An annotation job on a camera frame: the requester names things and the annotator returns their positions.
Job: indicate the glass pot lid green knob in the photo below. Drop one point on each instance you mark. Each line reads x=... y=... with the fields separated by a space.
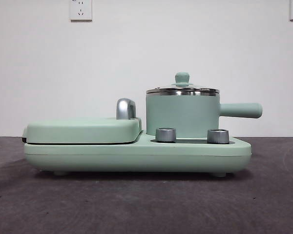
x=183 y=78

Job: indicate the silver control knob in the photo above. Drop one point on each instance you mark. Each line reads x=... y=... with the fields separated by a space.
x=165 y=134
x=218 y=136

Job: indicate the green breakfast maker base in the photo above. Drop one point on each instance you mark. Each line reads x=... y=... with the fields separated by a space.
x=100 y=156

